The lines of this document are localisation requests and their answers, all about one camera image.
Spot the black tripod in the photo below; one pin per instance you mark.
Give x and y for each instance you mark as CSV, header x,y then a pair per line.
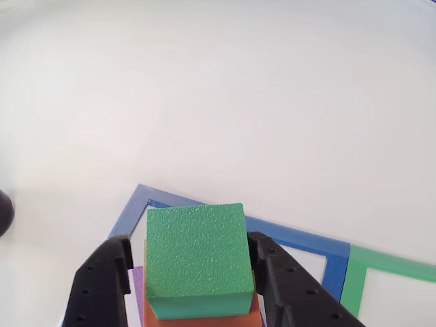
x,y
5,213

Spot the large purple block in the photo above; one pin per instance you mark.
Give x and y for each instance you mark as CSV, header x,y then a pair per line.
x,y
138,286

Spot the green square frame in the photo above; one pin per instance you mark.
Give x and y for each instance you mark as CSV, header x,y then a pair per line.
x,y
354,276

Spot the orange block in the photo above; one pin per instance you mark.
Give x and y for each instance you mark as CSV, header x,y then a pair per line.
x,y
204,323

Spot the green block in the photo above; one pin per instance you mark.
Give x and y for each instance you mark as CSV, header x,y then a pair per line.
x,y
197,252

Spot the blue square frame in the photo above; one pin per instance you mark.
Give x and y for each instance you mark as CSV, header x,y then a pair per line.
x,y
299,238

